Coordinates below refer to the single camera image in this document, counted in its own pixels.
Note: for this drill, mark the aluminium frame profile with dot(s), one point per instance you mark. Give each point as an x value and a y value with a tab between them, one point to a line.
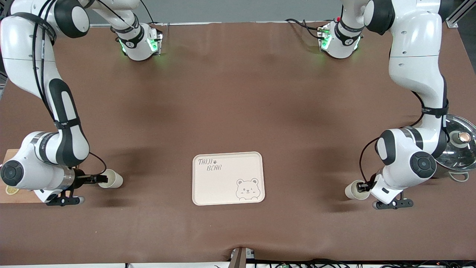
459	13

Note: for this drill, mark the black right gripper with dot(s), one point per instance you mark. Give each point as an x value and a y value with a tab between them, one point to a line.
79	178

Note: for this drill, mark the wooden cutting board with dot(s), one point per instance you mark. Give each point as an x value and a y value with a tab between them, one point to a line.
18	199

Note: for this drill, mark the glass pot lid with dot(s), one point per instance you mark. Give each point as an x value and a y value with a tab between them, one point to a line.
461	149

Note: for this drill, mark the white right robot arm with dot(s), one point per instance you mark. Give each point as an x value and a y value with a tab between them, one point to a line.
67	111

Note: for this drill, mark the white plastic cup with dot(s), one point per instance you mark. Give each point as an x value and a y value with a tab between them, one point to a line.
116	180
351	191

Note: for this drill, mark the brown table cover mat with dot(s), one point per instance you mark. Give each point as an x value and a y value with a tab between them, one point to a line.
238	93

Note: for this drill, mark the aluminium table edge rail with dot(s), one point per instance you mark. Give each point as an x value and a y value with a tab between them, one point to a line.
100	25

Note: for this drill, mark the yellow lemon slice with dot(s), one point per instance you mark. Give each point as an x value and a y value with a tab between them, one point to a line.
12	190

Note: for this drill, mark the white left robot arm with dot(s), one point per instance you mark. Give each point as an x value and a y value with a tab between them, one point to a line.
412	56

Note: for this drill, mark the grey metal table bracket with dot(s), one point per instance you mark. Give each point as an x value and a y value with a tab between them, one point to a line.
240	258

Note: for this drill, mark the cream tray with bear print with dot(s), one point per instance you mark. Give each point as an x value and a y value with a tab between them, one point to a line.
223	186

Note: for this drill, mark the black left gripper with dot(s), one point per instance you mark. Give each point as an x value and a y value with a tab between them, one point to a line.
366	186

